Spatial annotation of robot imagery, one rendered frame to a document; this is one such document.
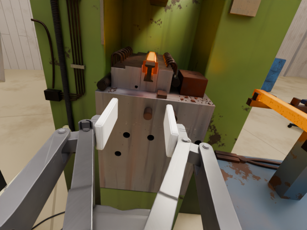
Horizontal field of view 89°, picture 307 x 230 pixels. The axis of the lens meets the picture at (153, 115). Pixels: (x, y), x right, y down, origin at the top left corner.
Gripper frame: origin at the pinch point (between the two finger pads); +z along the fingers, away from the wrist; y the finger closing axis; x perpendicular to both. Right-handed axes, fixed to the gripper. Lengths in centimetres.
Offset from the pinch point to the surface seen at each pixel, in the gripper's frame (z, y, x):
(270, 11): 49, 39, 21
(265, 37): 49, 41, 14
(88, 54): 49, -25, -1
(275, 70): 418, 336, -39
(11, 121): 136, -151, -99
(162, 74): 34.9, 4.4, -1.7
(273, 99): 22.3, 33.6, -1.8
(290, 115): 15.2, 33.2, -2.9
